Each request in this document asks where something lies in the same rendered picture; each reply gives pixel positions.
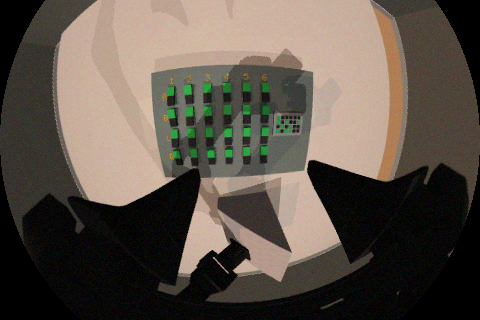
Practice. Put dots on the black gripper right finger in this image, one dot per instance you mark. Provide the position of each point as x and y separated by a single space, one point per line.
359 207

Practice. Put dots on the grey switch panel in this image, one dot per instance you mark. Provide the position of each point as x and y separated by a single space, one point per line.
232 119

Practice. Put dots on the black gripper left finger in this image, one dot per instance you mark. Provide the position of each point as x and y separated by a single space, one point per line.
152 229

